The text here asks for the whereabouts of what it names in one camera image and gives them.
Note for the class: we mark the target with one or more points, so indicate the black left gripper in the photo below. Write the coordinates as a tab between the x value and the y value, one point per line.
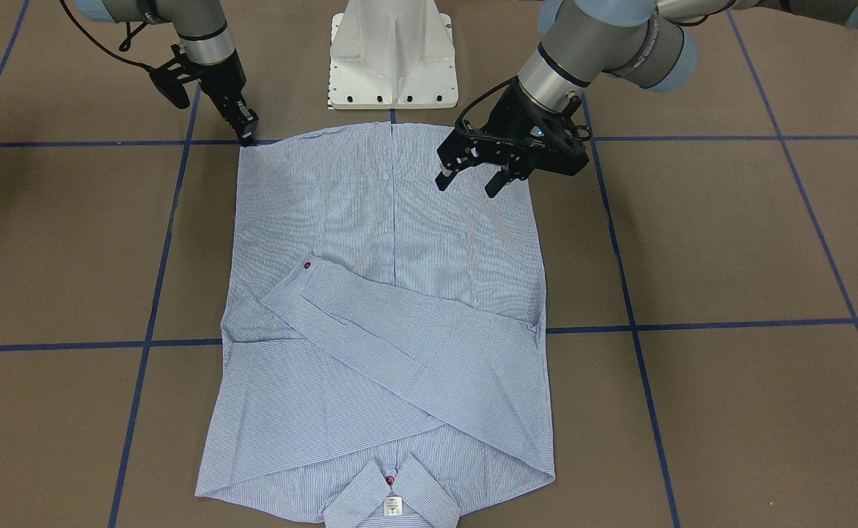
508	111

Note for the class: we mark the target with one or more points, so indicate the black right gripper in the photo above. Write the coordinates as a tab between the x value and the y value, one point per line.
226	79

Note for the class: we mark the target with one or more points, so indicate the blue striped button shirt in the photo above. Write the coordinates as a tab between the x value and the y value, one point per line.
384	342

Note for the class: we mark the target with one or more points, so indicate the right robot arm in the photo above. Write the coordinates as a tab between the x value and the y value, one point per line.
204	54

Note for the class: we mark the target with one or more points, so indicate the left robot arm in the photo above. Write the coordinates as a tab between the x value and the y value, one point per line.
645	43

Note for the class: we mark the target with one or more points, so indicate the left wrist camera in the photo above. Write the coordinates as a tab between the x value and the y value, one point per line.
558	145

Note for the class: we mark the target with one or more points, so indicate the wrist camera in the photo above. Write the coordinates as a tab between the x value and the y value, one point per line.
558	145
171	77

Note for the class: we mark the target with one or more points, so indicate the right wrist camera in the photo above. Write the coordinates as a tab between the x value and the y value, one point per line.
171	77

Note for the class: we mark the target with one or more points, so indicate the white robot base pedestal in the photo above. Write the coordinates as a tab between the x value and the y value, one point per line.
392	55

